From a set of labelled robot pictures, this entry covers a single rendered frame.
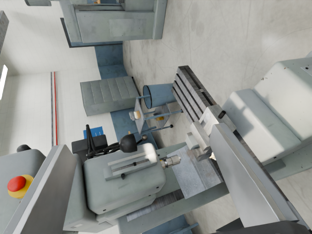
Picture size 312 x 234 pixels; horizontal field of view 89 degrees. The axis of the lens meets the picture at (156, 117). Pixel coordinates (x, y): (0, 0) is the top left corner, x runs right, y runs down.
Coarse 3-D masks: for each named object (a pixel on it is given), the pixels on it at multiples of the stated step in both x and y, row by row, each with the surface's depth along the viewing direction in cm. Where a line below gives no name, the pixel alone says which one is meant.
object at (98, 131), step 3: (102, 126) 565; (90, 129) 552; (93, 129) 554; (96, 129) 555; (99, 129) 557; (102, 129) 558; (84, 132) 542; (93, 132) 546; (96, 132) 548; (99, 132) 550; (102, 132) 551; (84, 135) 536; (93, 135) 540; (96, 135) 542; (99, 135) 543; (84, 138) 529
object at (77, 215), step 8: (80, 160) 65; (80, 168) 61; (80, 176) 59; (72, 184) 56; (80, 184) 57; (72, 192) 55; (80, 192) 55; (72, 200) 53; (80, 200) 54; (72, 208) 52; (80, 208) 52; (88, 208) 59; (72, 216) 51; (80, 216) 51; (88, 216) 57; (64, 224) 50; (72, 224) 53; (80, 224) 58; (88, 224) 66; (96, 224) 75
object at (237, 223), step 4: (236, 220) 74; (240, 220) 72; (228, 224) 72; (232, 224) 70; (236, 224) 69; (240, 224) 67; (220, 228) 71; (224, 228) 69; (228, 228) 67; (232, 228) 66; (236, 228) 64; (216, 232) 71
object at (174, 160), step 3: (171, 156) 80; (174, 156) 79; (177, 156) 79; (168, 159) 78; (171, 159) 78; (174, 159) 78; (177, 159) 78; (171, 162) 77; (174, 162) 78; (177, 162) 78; (171, 165) 77; (174, 165) 79
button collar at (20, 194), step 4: (24, 176) 46; (28, 176) 46; (28, 180) 45; (32, 180) 45; (28, 184) 44; (24, 188) 44; (8, 192) 43; (12, 192) 43; (16, 192) 43; (20, 192) 43; (24, 192) 43; (12, 196) 42; (16, 196) 43; (20, 196) 43
